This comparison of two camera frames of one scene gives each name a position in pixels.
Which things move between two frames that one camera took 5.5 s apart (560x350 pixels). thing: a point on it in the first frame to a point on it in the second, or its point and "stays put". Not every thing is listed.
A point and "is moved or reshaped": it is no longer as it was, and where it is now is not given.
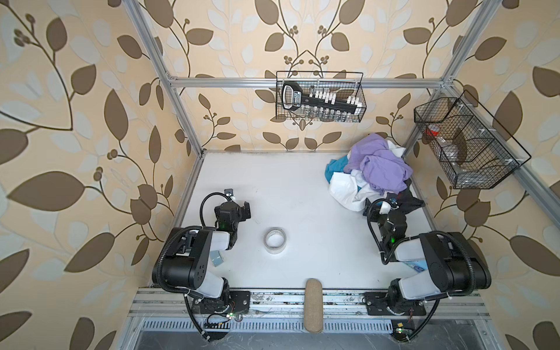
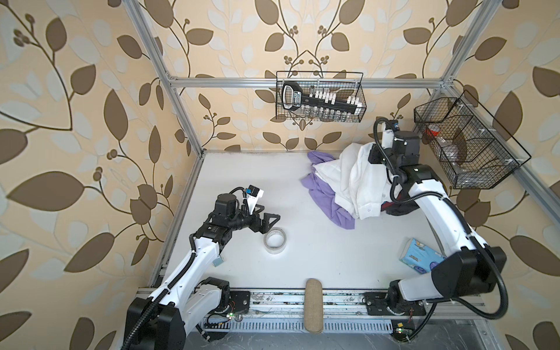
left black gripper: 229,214 to 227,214
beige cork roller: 313,306 stays put
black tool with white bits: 293,98 stays put
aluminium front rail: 290,303 stays put
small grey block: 216,257 stays put
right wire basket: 469,146 stays put
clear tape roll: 275,240 stays put
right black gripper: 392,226 to 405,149
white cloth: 351,190 is moved or reshaped
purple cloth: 387,170 to 323,193
